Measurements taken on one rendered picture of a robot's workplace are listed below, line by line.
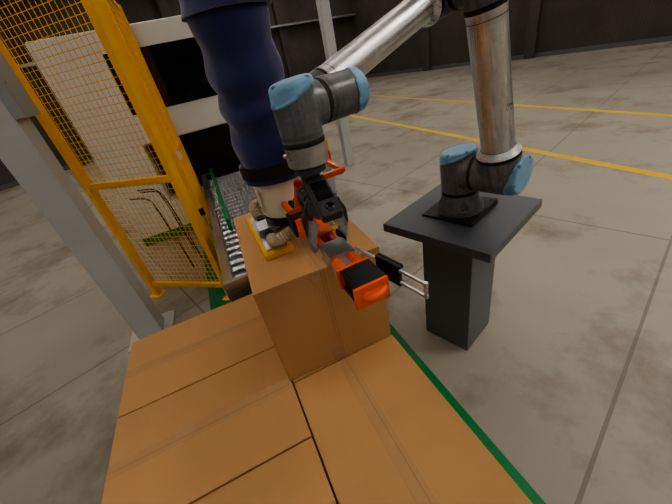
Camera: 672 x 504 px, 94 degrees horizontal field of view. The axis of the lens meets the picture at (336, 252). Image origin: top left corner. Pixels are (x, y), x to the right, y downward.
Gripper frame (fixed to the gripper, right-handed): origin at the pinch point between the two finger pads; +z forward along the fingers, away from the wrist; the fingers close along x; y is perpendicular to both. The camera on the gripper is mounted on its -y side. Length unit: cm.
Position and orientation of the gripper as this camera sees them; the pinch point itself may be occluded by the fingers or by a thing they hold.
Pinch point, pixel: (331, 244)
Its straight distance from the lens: 78.2
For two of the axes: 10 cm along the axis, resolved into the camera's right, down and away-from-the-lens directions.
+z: 1.9, 8.2, 5.4
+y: -3.9, -4.4, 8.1
